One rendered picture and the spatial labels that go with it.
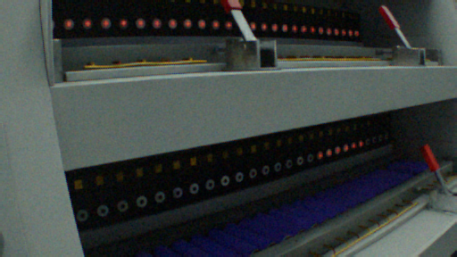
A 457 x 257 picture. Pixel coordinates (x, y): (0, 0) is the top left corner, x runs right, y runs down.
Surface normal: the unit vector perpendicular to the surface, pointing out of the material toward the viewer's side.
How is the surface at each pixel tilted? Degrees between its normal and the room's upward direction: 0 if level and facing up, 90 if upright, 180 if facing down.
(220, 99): 109
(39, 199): 90
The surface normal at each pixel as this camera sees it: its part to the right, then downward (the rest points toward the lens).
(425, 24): -0.77, 0.13
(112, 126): 0.63, 0.11
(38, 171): 0.58, -0.22
